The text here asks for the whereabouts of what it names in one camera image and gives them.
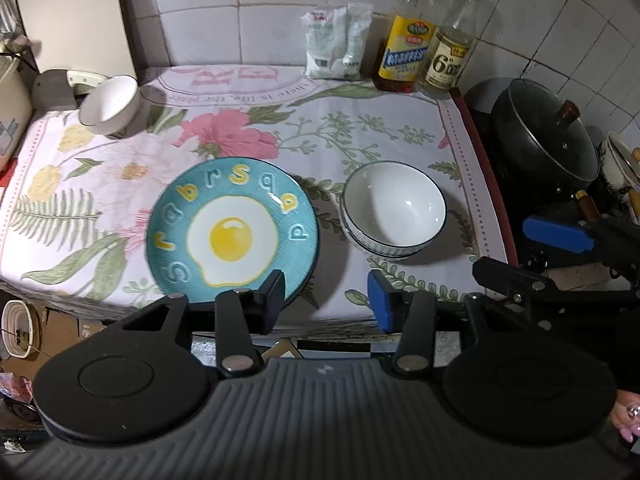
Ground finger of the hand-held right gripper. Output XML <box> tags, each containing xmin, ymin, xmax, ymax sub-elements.
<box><xmin>522</xmin><ymin>214</ymin><xmax>626</xmax><ymax>267</ymax></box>
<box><xmin>472</xmin><ymin>256</ymin><xmax>563</xmax><ymax>308</ymax></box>

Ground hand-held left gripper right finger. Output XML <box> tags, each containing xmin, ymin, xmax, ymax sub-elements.
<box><xmin>367</xmin><ymin>270</ymin><xmax>526</xmax><ymax>381</ymax></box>

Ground white dishes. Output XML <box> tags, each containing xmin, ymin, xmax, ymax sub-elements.
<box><xmin>597</xmin><ymin>130</ymin><xmax>640</xmax><ymax>198</ymax></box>

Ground white salt bag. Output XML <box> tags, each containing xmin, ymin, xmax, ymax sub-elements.
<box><xmin>301</xmin><ymin>7</ymin><xmax>353</xmax><ymax>80</ymax></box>

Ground black wok with lid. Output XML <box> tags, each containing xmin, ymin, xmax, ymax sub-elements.
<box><xmin>490</xmin><ymin>79</ymin><xmax>601</xmax><ymax>196</ymax></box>

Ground clear plastic bag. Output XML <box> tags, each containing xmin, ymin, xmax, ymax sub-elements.
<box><xmin>345</xmin><ymin>2</ymin><xmax>375</xmax><ymax>80</ymax></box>

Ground blue plate with fried egg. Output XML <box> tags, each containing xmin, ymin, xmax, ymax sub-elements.
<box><xmin>145</xmin><ymin>158</ymin><xmax>320</xmax><ymax>306</ymax></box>

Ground grey and white kitchen tool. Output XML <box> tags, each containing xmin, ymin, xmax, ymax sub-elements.
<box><xmin>32</xmin><ymin>69</ymin><xmax>111</xmax><ymax>111</ymax></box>

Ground white ribbed bowl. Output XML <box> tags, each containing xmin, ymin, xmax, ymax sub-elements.
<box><xmin>340</xmin><ymin>210</ymin><xmax>437</xmax><ymax>262</ymax></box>
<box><xmin>79</xmin><ymin>75</ymin><xmax>142</xmax><ymax>137</ymax></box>
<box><xmin>341</xmin><ymin>161</ymin><xmax>447</xmax><ymax>255</ymax></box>

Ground person's right hand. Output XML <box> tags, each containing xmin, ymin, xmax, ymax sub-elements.
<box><xmin>615</xmin><ymin>389</ymin><xmax>640</xmax><ymax>447</ymax></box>

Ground white bucket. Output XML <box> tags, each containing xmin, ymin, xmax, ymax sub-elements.
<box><xmin>0</xmin><ymin>300</ymin><xmax>43</xmax><ymax>359</ymax></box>

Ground cream rice cooker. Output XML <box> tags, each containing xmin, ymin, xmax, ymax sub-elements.
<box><xmin>0</xmin><ymin>55</ymin><xmax>33</xmax><ymax>171</ymax></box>

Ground brown wooden handle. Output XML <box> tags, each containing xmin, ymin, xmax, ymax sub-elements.
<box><xmin>575</xmin><ymin>190</ymin><xmax>601</xmax><ymax>222</ymax></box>

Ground oil bottle with yellow label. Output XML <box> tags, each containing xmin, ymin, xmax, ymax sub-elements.
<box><xmin>377</xmin><ymin>0</ymin><xmax>443</xmax><ymax>93</ymax></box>

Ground white cutting board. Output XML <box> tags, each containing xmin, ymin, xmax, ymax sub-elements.
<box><xmin>12</xmin><ymin>0</ymin><xmax>138</xmax><ymax>96</ymax></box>

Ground clear vinegar bottle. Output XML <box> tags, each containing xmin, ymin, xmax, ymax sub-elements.
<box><xmin>417</xmin><ymin>0</ymin><xmax>486</xmax><ymax>100</ymax></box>

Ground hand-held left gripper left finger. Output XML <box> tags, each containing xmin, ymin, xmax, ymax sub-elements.
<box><xmin>122</xmin><ymin>270</ymin><xmax>286</xmax><ymax>377</ymax></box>

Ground floral tablecloth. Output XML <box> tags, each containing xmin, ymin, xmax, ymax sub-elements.
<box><xmin>0</xmin><ymin>65</ymin><xmax>518</xmax><ymax>323</ymax></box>

